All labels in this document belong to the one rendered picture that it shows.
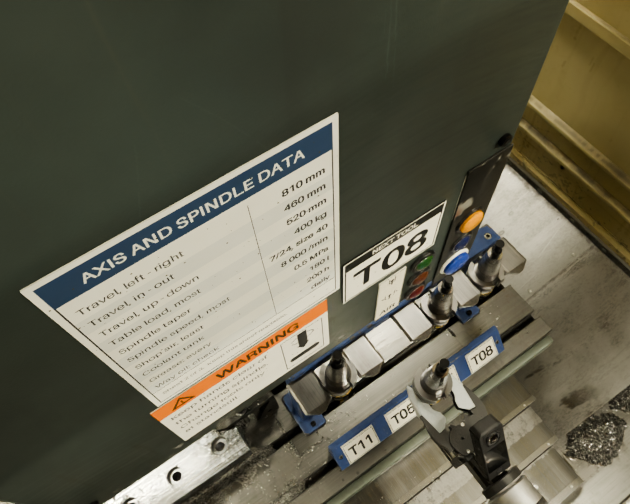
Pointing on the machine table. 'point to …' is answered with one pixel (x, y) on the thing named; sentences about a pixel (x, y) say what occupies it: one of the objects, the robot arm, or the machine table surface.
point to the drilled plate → (203, 464)
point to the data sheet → (208, 269)
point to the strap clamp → (252, 411)
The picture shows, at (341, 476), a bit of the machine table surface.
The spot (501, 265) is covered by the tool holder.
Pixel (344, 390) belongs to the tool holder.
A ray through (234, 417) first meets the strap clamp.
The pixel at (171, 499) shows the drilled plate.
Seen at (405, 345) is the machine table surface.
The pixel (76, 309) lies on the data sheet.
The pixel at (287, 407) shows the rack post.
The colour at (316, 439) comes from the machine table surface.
